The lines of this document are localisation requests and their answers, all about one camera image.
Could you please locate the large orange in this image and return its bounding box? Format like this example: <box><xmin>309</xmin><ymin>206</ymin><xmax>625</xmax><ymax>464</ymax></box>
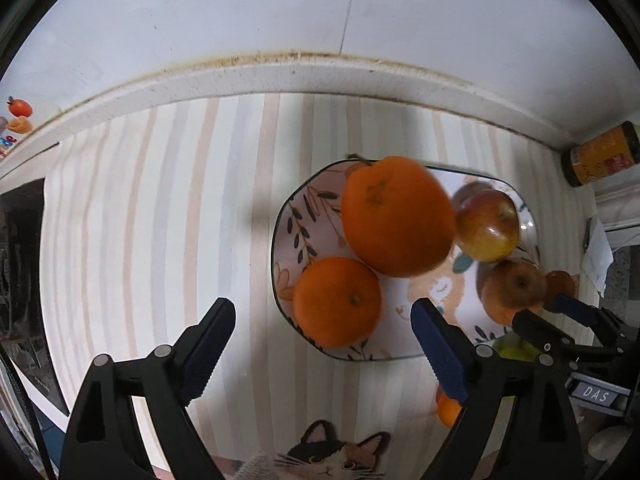
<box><xmin>341</xmin><ymin>156</ymin><xmax>457</xmax><ymax>278</ymax></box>

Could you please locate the striped mat with cat print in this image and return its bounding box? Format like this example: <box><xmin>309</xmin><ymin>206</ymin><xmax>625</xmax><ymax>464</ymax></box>
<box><xmin>39</xmin><ymin>92</ymin><xmax>608</xmax><ymax>480</ymax></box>

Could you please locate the dark sauce bottle yellow label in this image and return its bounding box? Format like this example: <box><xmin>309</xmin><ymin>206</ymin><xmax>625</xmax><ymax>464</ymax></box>
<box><xmin>561</xmin><ymin>121</ymin><xmax>640</xmax><ymax>188</ymax></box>

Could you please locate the white folded paper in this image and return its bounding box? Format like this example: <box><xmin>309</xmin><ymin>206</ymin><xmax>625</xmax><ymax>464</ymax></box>
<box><xmin>582</xmin><ymin>216</ymin><xmax>615</xmax><ymax>293</ymax></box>

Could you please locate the colourful wall sticker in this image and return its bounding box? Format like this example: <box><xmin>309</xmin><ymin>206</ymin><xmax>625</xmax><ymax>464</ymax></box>
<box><xmin>0</xmin><ymin>95</ymin><xmax>33</xmax><ymax>161</ymax></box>

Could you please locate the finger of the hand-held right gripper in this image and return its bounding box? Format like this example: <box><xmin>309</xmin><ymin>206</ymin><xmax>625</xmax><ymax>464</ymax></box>
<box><xmin>512</xmin><ymin>308</ymin><xmax>617</xmax><ymax>357</ymax></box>
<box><xmin>549</xmin><ymin>293</ymin><xmax>634</xmax><ymax>347</ymax></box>

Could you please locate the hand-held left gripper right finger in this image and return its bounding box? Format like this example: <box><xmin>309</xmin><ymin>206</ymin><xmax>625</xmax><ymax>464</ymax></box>
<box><xmin>410</xmin><ymin>297</ymin><xmax>585</xmax><ymax>480</ymax></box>

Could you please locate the grey fuzzy cloth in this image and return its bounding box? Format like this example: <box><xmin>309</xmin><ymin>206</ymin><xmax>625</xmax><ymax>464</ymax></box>
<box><xmin>235</xmin><ymin>452</ymin><xmax>276</xmax><ymax>480</ymax></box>

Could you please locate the small orange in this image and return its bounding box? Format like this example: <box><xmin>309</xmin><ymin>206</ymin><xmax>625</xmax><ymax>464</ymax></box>
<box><xmin>545</xmin><ymin>270</ymin><xmax>576</xmax><ymax>311</ymax></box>

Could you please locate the black gas stove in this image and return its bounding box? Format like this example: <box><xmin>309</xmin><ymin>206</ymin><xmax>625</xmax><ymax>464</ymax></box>
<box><xmin>0</xmin><ymin>177</ymin><xmax>68</xmax><ymax>416</ymax></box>

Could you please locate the red apple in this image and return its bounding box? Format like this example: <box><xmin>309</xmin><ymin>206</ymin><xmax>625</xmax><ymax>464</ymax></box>
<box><xmin>479</xmin><ymin>260</ymin><xmax>548</xmax><ymax>326</ymax></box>
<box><xmin>452</xmin><ymin>187</ymin><xmax>521</xmax><ymax>262</ymax></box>

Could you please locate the floral patterned plate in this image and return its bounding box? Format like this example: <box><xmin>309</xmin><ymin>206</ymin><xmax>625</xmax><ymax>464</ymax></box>
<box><xmin>271</xmin><ymin>159</ymin><xmax>542</xmax><ymax>361</ymax></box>

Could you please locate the green apple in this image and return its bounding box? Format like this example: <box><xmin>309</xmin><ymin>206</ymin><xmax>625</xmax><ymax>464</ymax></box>
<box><xmin>492</xmin><ymin>335</ymin><xmax>543</xmax><ymax>397</ymax></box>

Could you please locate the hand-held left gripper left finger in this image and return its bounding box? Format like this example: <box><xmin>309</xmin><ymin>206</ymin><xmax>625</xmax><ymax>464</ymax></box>
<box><xmin>59</xmin><ymin>297</ymin><xmax>237</xmax><ymax>480</ymax></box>

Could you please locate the pale rounded object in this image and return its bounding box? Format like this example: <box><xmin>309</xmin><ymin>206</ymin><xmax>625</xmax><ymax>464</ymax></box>
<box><xmin>587</xmin><ymin>427</ymin><xmax>631</xmax><ymax>461</ymax></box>

